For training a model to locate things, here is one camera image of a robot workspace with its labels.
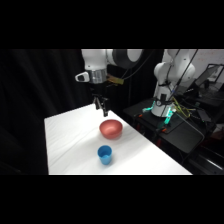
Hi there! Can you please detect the dark monitor screen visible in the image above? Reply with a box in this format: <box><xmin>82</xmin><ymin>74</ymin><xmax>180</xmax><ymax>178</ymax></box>
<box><xmin>194</xmin><ymin>63</ymin><xmax>224</xmax><ymax>92</ymax></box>

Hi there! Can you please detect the blue plastic cup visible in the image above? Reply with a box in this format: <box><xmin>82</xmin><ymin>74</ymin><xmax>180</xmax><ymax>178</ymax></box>
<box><xmin>96</xmin><ymin>144</ymin><xmax>114</xmax><ymax>166</ymax></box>

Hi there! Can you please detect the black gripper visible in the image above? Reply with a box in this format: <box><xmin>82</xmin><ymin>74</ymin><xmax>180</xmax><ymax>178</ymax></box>
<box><xmin>90</xmin><ymin>82</ymin><xmax>110</xmax><ymax>118</ymax></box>

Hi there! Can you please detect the black curtain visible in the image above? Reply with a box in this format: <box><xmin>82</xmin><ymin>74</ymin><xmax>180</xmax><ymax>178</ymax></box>
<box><xmin>0</xmin><ymin>49</ymin><xmax>165</xmax><ymax>176</ymax></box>

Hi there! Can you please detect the white table cloth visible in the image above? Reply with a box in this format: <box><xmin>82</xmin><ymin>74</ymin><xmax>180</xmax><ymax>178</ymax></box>
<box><xmin>44</xmin><ymin>103</ymin><xmax>193</xmax><ymax>176</ymax></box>

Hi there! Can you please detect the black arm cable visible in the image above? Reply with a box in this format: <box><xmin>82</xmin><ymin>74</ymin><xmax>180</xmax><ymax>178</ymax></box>
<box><xmin>121</xmin><ymin>49</ymin><xmax>156</xmax><ymax>81</ymax></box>

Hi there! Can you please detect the black robot stand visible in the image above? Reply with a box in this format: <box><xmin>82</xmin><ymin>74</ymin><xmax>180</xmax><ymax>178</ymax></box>
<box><xmin>122</xmin><ymin>97</ymin><xmax>206</xmax><ymax>155</ymax></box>

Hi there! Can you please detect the yellow cable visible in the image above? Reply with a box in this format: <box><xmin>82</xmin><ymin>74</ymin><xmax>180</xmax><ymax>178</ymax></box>
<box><xmin>171</xmin><ymin>95</ymin><xmax>196</xmax><ymax>119</ymax></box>

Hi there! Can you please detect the tan wrist camera mount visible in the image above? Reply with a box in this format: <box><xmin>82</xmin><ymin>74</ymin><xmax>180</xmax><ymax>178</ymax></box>
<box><xmin>106</xmin><ymin>75</ymin><xmax>125</xmax><ymax>86</ymax></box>

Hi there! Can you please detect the pink bowl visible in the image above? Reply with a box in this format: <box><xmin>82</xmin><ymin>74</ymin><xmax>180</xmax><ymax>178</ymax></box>
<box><xmin>98</xmin><ymin>118</ymin><xmax>124</xmax><ymax>141</ymax></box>

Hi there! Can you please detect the green status light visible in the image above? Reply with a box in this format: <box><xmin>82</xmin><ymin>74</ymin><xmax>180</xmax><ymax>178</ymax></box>
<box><xmin>142</xmin><ymin>99</ymin><xmax>177</xmax><ymax>128</ymax></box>

